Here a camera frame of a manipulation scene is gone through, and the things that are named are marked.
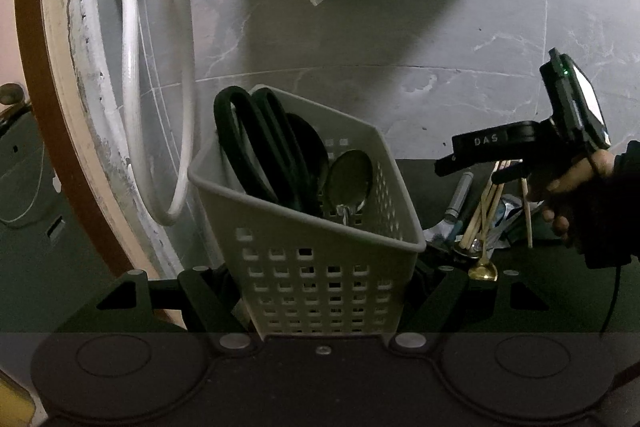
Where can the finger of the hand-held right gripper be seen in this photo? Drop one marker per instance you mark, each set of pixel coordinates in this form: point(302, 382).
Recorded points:
point(460, 164)
point(507, 174)

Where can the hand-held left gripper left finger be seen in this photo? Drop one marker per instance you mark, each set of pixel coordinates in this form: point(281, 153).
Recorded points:
point(210, 302)

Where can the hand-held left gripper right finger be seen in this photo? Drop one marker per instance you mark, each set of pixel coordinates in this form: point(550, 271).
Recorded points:
point(440, 302)

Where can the purple-banded wooden chopstick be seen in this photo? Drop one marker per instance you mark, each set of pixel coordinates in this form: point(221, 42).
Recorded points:
point(477, 207)
point(487, 207)

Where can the gold spoon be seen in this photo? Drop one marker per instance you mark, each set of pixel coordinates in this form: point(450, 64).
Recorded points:
point(482, 272)

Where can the grey perforated utensil basket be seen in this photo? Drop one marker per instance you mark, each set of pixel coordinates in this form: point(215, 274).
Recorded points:
point(280, 217)

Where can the silver spoon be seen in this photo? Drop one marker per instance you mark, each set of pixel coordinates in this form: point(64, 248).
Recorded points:
point(350, 179)

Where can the person's right forearm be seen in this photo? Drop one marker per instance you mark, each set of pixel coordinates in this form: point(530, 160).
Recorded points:
point(615, 217)

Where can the person's right hand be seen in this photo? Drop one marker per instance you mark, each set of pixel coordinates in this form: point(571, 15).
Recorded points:
point(595, 164)

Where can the dark green cabinet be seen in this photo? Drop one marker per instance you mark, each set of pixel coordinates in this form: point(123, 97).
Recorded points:
point(30, 207)

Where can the yellow object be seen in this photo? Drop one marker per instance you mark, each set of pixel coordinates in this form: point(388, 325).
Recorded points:
point(15, 399)

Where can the dark round knob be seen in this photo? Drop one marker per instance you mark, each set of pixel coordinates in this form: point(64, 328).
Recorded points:
point(11, 94)

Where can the wooden door frame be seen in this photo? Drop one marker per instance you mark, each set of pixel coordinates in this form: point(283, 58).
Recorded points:
point(45, 57)

